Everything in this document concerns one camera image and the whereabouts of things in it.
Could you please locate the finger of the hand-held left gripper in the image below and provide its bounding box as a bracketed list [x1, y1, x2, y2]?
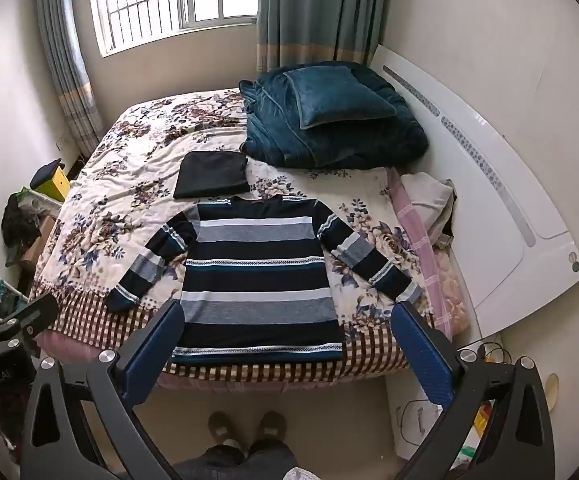
[0, 293, 60, 356]

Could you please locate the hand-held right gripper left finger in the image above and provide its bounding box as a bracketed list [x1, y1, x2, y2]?
[19, 300, 186, 480]

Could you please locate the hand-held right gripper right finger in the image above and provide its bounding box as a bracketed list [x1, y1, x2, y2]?
[391, 301, 555, 480]

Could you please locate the striped knit sweater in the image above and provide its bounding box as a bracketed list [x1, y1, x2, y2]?
[104, 195, 423, 366]

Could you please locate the dark clothes pile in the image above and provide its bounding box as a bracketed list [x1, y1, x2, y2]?
[1, 190, 43, 262]

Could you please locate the white flat box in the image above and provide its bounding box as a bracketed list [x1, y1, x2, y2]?
[386, 374, 446, 457]

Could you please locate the cardboard box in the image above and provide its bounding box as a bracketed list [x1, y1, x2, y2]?
[18, 214, 56, 272]

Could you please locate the pink checked sheet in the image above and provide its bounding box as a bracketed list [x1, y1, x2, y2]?
[386, 167, 471, 342]

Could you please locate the grey slipper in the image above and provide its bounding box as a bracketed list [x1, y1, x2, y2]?
[208, 411, 238, 444]
[256, 411, 288, 444]

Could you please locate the round beige object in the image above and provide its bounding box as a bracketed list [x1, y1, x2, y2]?
[544, 373, 561, 414]

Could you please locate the yellow box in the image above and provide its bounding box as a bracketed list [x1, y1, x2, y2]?
[34, 165, 73, 204]

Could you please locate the dark cap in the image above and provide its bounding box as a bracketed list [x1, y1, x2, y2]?
[30, 158, 65, 189]

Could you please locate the white bed headboard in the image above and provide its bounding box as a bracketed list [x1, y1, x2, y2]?
[369, 44, 579, 339]

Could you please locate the beige crumpled cloth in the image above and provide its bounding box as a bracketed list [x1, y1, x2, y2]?
[400, 172, 458, 249]

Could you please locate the person's right leg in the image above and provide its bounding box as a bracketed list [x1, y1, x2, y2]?
[246, 439, 301, 480]

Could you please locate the black folded cloth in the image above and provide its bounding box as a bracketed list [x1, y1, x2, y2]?
[173, 151, 250, 200]

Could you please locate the floral bed blanket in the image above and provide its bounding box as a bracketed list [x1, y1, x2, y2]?
[29, 88, 438, 387]

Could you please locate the teal folded duvet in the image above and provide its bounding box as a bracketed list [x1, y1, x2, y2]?
[238, 61, 429, 169]

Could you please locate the teal pillow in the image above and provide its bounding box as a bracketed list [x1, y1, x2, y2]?
[283, 66, 398, 130]

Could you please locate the barred window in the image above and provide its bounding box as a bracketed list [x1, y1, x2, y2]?
[88, 0, 260, 57]

